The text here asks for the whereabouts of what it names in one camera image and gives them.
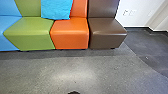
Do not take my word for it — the orange sofa seat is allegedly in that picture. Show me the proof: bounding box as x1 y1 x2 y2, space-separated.
49 0 90 51

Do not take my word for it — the brown sofa seat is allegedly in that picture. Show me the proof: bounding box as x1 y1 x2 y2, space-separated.
87 0 129 51

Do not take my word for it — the green sofa seat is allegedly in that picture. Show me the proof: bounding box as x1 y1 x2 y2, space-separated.
2 0 56 52

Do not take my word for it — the white wall outlet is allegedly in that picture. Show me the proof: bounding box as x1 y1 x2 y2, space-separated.
122 9 138 17

